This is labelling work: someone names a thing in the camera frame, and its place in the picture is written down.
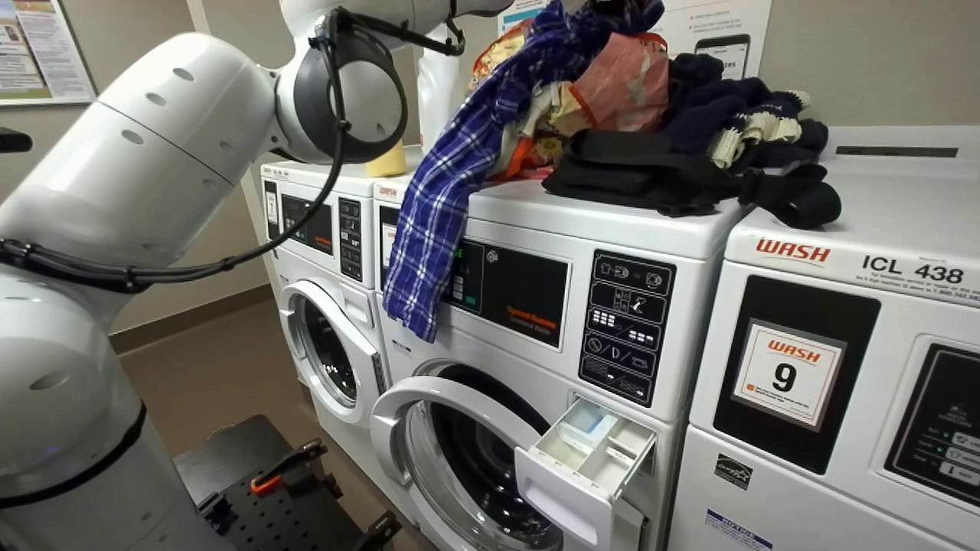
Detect blue checked shirt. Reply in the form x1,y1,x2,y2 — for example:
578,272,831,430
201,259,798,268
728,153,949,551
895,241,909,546
379,0,667,345

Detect pink mesh laundry bag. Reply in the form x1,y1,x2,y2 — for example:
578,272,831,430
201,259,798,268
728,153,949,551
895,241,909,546
468,18,674,136

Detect white washer number 8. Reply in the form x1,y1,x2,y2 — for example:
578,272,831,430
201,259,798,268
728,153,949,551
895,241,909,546
367,167,748,551

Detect orange cloth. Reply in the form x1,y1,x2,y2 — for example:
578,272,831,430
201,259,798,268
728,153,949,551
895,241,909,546
492,136,547,183

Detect white round washer door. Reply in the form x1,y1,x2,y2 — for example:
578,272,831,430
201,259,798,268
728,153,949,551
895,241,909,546
275,280,390,430
367,374,544,551

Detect cream cloth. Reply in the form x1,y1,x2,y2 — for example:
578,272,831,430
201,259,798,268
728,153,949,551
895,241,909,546
501,79,592,173

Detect white washer without number sign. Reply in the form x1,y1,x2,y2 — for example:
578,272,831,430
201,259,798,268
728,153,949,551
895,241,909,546
243,150,394,494

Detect black garment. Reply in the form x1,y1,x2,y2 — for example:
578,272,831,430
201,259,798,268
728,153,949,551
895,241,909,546
543,126,845,233

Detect white detergent drawer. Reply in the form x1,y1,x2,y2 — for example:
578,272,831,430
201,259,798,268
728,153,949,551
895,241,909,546
512,394,659,547

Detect cream socks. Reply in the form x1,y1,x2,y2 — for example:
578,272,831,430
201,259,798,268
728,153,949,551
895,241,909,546
704,107,804,174

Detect white washer number 9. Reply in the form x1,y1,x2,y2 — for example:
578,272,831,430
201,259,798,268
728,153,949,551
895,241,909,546
664,123,980,551

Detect orange handled clamp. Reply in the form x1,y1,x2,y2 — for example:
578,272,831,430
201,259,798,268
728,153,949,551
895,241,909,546
245,439,329,502

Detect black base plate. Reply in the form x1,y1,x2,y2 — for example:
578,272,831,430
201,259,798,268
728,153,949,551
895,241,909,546
168,409,404,551

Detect white wall notice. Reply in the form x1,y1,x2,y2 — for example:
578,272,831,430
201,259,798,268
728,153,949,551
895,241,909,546
653,0,774,83

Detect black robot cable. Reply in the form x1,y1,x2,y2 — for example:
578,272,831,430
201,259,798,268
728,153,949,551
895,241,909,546
0,7,468,300

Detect black camera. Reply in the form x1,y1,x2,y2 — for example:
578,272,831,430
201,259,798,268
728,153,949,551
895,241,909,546
0,126,35,161

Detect grey framed wall poster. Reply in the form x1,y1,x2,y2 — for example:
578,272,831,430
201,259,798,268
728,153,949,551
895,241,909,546
0,0,102,110

